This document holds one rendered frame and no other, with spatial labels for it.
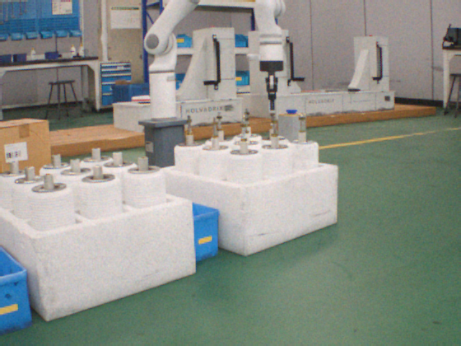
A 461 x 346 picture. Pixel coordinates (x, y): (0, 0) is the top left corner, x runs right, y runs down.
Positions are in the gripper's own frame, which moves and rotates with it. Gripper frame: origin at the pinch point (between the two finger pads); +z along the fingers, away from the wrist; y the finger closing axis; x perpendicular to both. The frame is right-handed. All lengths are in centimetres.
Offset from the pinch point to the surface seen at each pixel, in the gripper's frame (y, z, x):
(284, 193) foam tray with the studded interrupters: -25.5, 21.4, -3.2
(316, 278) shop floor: -50, 35, -10
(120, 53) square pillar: 581, -44, 232
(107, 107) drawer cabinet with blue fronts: 489, 31, 225
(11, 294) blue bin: -81, 28, 48
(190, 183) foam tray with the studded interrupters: -21.5, 19.5, 22.7
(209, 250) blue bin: -37, 34, 16
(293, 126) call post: 12.9, 7.9, -6.9
